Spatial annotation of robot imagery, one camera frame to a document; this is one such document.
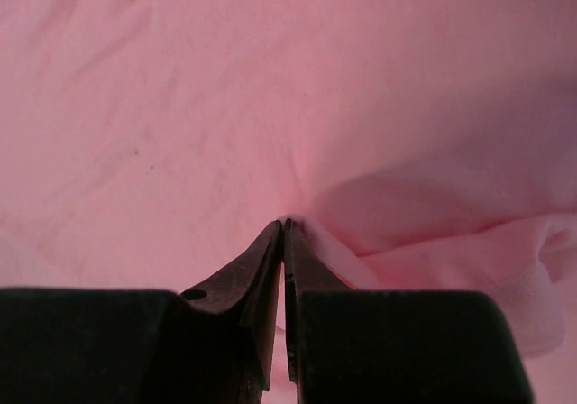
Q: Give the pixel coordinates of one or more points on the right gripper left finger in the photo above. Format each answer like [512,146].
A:
[209,344]

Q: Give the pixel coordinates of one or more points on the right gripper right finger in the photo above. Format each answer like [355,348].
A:
[393,346]

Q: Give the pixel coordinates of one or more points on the pink t shirt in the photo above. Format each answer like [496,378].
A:
[421,143]

